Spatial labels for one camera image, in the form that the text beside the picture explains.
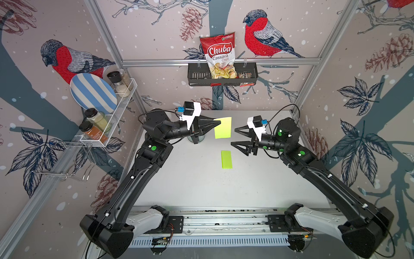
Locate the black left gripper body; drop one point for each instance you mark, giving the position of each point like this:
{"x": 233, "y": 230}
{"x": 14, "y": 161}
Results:
{"x": 194, "y": 134}

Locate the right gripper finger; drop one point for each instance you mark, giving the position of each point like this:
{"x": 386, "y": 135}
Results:
{"x": 245, "y": 147}
{"x": 244, "y": 131}

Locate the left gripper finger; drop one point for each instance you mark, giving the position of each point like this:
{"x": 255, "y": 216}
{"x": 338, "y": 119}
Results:
{"x": 206, "y": 122}
{"x": 204, "y": 129}

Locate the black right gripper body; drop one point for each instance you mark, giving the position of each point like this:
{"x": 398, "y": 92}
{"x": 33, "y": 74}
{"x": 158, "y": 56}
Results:
{"x": 256, "y": 144}

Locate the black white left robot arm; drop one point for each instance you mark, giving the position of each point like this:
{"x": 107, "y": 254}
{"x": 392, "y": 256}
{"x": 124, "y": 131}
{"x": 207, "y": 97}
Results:
{"x": 109, "y": 228}

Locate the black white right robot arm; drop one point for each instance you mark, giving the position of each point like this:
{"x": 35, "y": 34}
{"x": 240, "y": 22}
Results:
{"x": 362, "y": 227}

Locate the pale green ceramic bowl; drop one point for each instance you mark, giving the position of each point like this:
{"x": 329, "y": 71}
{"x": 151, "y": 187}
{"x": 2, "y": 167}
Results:
{"x": 195, "y": 139}

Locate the red Chuba cassava chips bag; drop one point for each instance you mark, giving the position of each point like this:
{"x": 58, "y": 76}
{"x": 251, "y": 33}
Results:
{"x": 219, "y": 53}

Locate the brown spice glass jar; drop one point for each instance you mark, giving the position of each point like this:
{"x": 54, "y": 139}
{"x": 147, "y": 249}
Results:
{"x": 126, "y": 78}

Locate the black lid spice grinder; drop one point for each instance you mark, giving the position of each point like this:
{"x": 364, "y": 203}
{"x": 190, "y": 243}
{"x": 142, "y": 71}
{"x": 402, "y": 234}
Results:
{"x": 119, "y": 86}

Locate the green sauce jar black lid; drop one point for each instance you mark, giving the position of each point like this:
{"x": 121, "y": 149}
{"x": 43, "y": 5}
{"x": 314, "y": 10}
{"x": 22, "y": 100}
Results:
{"x": 98, "y": 119}

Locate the orange sauce jar black lid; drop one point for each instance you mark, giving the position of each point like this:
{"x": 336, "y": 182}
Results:
{"x": 92, "y": 131}

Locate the blue white striped plate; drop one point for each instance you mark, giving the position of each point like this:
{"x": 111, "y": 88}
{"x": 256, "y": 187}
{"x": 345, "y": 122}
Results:
{"x": 91, "y": 91}

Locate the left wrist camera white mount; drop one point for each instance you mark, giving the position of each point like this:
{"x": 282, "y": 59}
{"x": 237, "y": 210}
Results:
{"x": 190, "y": 110}

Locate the black wire wall basket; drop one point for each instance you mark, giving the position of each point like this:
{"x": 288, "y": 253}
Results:
{"x": 199, "y": 75}

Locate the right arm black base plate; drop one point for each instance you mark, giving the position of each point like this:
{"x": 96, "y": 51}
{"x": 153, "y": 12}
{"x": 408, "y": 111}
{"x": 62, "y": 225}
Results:
{"x": 275, "y": 224}

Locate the white wire wall shelf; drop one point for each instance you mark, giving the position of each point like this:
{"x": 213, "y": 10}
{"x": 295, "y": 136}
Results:
{"x": 113, "y": 120}

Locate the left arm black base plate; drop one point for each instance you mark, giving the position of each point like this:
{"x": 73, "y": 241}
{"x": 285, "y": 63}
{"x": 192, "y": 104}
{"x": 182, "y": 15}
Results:
{"x": 176, "y": 224}

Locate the metal wire hook rack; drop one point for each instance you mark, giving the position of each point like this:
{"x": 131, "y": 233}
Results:
{"x": 77, "y": 162}

